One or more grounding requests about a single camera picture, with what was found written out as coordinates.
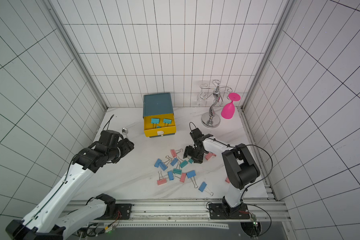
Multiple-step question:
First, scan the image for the yellow top drawer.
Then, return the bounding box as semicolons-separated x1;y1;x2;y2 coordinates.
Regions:
144;114;177;138

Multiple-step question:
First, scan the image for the chrome glass rack stand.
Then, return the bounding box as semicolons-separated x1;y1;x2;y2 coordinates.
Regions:
201;80;233;129

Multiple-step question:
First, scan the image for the pink clip right pair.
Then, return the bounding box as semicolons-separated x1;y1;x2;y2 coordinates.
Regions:
205;153;214;161

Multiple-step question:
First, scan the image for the pink clip front left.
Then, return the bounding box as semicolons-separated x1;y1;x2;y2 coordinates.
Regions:
157;171;167;186

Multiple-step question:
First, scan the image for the pink clip lower centre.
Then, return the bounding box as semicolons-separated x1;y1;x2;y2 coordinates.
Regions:
180;173;187;183

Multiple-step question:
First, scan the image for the pink plastic wine glass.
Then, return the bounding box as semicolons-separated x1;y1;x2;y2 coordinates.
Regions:
221;93;241;120

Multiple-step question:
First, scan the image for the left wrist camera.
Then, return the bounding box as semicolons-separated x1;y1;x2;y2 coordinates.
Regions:
99;130;124;146

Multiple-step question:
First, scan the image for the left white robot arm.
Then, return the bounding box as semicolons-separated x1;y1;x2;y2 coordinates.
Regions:
6;139;134;240

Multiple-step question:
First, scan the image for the metal spoon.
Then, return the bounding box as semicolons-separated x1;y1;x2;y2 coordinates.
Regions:
122;127;129;139

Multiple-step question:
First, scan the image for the blue clip lower centre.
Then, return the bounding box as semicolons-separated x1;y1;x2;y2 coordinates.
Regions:
168;171;175;181

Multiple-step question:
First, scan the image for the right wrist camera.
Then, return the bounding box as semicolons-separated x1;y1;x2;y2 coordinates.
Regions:
191;128;205;142

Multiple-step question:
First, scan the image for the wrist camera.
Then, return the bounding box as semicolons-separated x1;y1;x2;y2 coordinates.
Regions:
99;130;124;146
191;128;205;142

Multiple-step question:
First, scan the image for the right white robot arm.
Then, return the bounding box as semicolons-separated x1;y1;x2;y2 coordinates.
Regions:
184;134;261;213

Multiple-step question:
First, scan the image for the blue clip front right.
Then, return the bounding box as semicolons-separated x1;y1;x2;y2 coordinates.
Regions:
198;182;214;196

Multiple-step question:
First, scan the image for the blue clip lower right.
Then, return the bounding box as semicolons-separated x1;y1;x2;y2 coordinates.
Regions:
186;170;199;188

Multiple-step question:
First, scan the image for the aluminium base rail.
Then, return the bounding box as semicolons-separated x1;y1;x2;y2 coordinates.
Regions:
67;199;290;230

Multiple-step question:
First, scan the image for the clear wine glass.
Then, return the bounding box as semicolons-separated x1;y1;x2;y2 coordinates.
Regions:
197;82;210;107

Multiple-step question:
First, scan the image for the teal drawer cabinet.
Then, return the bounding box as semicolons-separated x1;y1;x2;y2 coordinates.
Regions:
142;92;175;138

